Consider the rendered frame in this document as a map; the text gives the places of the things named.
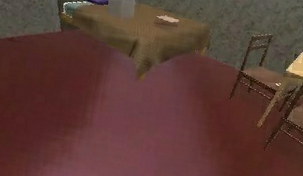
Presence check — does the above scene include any brown cloth covered table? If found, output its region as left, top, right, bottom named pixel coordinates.
left=51, top=0, right=216, bottom=92

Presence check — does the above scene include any pink flat book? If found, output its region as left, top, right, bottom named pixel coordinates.
left=154, top=13, right=182, bottom=29

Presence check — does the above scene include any grey box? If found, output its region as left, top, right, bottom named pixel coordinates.
left=102, top=0, right=139, bottom=21

